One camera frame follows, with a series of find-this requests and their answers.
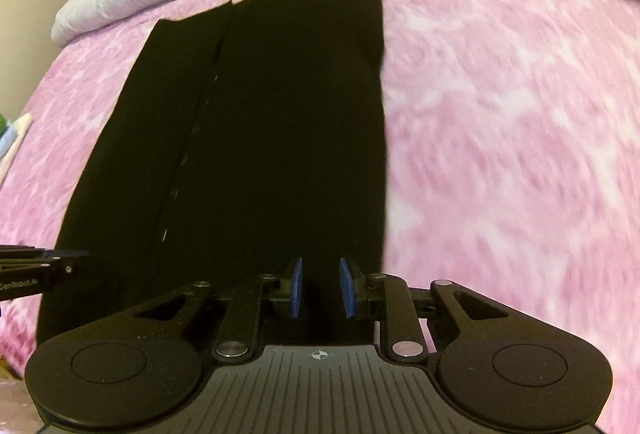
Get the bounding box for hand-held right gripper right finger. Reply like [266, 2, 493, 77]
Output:
[339, 257, 511, 361]

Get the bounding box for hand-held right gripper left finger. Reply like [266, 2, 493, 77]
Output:
[131, 257, 305, 361]

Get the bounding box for pink floral blanket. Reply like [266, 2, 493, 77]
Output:
[0, 0, 640, 434]

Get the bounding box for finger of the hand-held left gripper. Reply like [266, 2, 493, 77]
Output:
[0, 244, 90, 301]

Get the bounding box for cream folded cloth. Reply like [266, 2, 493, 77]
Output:
[7, 113, 34, 150]

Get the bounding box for black pants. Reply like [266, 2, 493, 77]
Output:
[37, 0, 394, 356]

